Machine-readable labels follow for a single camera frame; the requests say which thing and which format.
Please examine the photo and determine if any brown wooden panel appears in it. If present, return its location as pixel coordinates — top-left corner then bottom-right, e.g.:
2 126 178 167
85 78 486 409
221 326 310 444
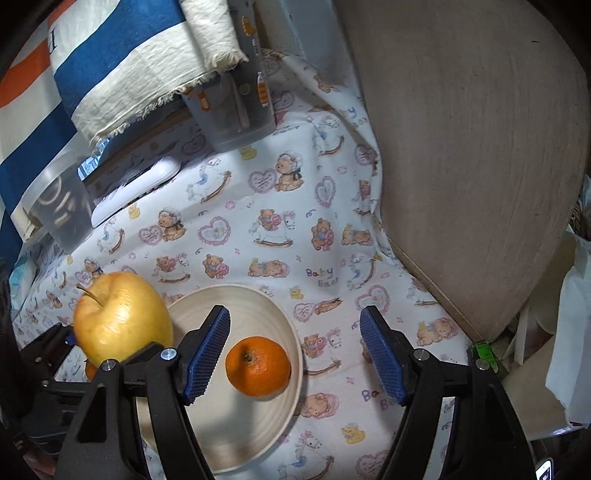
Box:
332 0 591 342

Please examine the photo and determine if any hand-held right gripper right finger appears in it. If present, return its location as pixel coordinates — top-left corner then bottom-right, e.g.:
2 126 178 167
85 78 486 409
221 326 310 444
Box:
359 305 536 480

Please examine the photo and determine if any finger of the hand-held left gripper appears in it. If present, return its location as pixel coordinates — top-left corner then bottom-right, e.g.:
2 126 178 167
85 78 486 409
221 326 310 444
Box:
21 323 90 386

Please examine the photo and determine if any green lighter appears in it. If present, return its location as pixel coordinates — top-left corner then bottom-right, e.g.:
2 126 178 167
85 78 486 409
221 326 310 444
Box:
470 340 502 374

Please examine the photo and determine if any clear plastic cup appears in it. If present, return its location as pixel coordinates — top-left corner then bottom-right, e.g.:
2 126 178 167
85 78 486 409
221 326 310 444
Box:
21 166 98 254

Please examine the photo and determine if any blue white tissue pack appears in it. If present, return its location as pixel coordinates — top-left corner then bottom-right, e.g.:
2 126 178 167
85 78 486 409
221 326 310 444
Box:
8 258 38 301

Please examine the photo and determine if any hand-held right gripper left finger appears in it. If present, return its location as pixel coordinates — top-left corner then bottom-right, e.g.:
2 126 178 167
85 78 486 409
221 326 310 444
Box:
55 305 232 480

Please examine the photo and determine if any yellow apple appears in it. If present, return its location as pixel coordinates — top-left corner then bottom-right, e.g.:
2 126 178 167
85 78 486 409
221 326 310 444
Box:
73 271 174 367

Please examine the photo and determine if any cream round plate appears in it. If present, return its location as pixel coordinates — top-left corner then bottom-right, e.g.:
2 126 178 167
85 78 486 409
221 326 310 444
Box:
136 285 304 472

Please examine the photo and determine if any white plastic bag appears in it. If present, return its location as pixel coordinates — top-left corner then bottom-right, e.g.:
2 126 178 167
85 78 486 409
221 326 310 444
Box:
545 231 591 425

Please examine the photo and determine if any bear print tablecloth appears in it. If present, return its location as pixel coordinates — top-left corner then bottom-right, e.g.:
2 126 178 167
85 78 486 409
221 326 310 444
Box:
9 46 476 480

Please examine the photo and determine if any striped blue orange cloth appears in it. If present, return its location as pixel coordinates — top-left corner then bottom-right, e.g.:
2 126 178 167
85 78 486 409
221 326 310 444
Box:
0 0 250 259

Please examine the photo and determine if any grey printed plastic cup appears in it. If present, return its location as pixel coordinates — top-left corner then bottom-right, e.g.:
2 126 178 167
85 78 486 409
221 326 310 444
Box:
181 0 277 152

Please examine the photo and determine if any white remote control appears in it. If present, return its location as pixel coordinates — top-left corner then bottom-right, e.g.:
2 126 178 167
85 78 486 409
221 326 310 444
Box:
91 157 180 228

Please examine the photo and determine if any large mandarin orange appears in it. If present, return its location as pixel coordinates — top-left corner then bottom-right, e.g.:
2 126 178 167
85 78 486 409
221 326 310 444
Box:
225 336 293 398

